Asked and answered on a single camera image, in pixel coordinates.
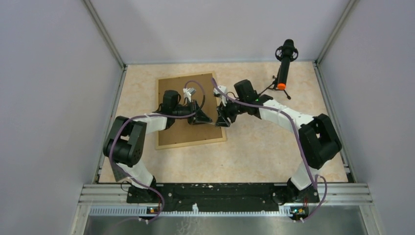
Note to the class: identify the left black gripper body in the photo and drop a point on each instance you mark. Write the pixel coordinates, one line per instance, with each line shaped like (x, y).
(183, 110)

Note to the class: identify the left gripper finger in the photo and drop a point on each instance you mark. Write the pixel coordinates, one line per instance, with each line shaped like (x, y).
(199, 118)
(197, 109)

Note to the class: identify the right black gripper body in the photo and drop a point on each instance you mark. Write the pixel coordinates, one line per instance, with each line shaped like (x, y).
(232, 110)

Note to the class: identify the wooden picture frame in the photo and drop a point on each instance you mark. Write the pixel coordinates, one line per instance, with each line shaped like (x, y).
(182, 134)

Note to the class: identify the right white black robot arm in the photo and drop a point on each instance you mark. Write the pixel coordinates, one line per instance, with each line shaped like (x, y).
(316, 136)

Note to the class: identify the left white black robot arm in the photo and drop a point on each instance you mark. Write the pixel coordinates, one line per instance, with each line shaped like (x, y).
(125, 142)

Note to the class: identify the black mini tripod stand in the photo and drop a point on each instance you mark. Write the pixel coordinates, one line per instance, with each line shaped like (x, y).
(273, 86)

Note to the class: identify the black microphone orange tip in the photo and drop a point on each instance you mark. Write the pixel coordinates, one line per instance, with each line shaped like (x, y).
(286, 54)

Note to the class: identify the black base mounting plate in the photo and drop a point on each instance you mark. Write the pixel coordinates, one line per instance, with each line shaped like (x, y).
(222, 197)

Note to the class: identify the grey lego baseplate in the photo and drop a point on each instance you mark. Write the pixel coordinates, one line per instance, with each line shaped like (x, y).
(118, 172)

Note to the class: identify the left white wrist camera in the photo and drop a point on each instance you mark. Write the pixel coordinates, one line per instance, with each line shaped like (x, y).
(188, 92)

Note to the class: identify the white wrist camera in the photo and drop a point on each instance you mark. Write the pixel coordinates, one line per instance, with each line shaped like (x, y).
(188, 92)
(220, 92)

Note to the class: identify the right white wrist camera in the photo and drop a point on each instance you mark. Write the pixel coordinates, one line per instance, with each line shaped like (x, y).
(220, 92)

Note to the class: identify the aluminium front rail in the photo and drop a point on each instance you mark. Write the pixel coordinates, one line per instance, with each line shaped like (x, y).
(110, 200)

